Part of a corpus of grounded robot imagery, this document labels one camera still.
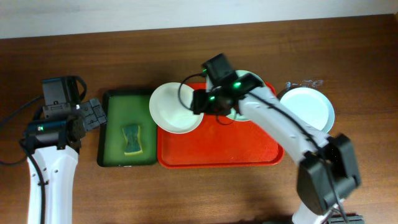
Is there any pale green plate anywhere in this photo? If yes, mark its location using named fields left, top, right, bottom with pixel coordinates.
left=225, top=70, right=267, bottom=122

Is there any white plate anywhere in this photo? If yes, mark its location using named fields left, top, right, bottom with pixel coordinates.
left=149, top=82, right=204, bottom=134

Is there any yellow green scrub sponge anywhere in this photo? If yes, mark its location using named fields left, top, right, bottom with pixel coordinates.
left=123, top=124, right=142, bottom=156

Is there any light blue plate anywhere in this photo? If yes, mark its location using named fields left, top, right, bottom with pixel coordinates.
left=280, top=87, right=335, bottom=133

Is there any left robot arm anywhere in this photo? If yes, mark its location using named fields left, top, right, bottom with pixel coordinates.
left=19, top=98, right=107, bottom=223

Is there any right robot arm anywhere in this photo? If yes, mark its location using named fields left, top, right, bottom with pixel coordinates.
left=190, top=71, right=364, bottom=223

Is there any dark green soapy tray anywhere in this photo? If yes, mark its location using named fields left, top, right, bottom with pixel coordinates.
left=97, top=89, right=157, bottom=167

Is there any red plastic tray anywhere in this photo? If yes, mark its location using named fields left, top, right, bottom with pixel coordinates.
left=157, top=83, right=284, bottom=169

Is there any black metal base rail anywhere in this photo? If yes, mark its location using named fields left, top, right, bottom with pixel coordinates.
left=326, top=213, right=365, bottom=224

